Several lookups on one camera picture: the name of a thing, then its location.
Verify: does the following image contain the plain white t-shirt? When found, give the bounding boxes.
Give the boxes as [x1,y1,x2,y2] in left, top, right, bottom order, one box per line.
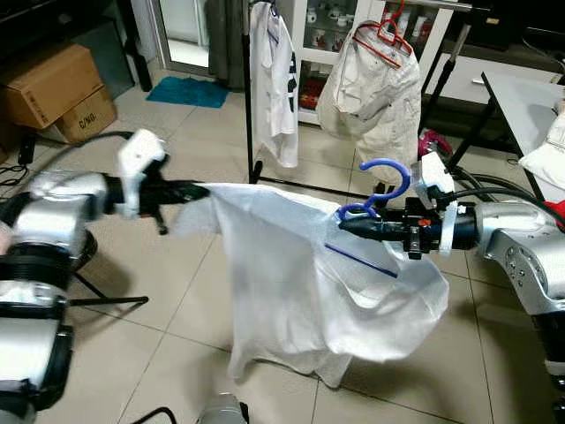
[172,181,451,390]

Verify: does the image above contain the pink black appliance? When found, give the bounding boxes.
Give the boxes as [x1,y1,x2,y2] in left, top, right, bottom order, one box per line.
[417,128,454,166]

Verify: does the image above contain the blue floor mat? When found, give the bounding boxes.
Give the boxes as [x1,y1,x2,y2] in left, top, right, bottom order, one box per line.
[146,77,232,110]

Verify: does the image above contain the metal clothes rack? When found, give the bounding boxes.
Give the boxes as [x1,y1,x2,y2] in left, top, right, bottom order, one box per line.
[240,0,482,200]

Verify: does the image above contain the small printed cardboard box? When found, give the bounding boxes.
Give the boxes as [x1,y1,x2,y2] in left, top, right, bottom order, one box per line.
[55,88,120,145]

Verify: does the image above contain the white t-shirt black print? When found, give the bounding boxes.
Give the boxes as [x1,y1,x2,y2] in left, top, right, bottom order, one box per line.
[250,0,301,169]

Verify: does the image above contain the plain red shirt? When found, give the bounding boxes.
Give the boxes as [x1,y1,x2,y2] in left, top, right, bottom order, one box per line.
[540,199,565,222]

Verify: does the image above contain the black table leg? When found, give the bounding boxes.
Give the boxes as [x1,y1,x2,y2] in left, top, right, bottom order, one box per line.
[446,72,535,182]

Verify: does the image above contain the grey panel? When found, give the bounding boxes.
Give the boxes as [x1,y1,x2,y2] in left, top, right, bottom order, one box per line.
[75,22,138,98]

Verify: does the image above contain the black power adapter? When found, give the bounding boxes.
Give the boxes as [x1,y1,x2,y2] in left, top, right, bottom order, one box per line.
[18,131,36,164]

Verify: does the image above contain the grey curtain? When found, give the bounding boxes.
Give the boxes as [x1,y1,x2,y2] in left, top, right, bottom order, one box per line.
[207,0,252,91]

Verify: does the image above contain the glass balcony door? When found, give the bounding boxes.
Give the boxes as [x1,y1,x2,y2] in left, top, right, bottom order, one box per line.
[154,0,213,76]

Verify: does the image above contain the large cardboard box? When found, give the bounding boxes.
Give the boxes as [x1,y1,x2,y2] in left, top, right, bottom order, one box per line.
[0,42,105,131]

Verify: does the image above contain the black desk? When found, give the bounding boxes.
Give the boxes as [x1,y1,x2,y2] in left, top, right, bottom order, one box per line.
[0,0,153,94]

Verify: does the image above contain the grey robot foot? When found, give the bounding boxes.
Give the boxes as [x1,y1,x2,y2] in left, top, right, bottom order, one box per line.
[196,393,252,424]

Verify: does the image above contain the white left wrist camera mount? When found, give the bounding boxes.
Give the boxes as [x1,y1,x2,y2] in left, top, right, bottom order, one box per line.
[117,131,169,219]

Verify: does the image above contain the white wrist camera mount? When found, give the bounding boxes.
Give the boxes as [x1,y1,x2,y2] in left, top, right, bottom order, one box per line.
[413,152,462,259]
[117,131,169,219]

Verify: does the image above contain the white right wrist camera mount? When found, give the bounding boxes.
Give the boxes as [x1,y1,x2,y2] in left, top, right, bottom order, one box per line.
[413,152,462,259]

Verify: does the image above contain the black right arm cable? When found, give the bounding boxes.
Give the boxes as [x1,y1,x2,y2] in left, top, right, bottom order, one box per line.
[450,181,565,231]

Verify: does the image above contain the red wire hanger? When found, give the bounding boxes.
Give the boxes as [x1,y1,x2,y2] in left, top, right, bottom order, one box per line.
[353,4,416,67]

